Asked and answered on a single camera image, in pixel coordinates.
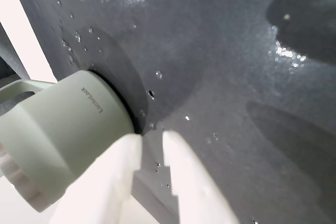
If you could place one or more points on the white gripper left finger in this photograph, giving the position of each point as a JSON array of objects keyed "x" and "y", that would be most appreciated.
[{"x": 105, "y": 182}]

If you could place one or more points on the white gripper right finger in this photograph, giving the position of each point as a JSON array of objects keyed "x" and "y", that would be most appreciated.
[{"x": 189, "y": 182}]

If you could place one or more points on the pale green LocknLock cup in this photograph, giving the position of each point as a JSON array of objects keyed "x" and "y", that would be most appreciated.
[{"x": 65, "y": 129}]

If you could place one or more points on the dark grey table mat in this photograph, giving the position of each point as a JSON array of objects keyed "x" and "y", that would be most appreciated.
[{"x": 210, "y": 77}]

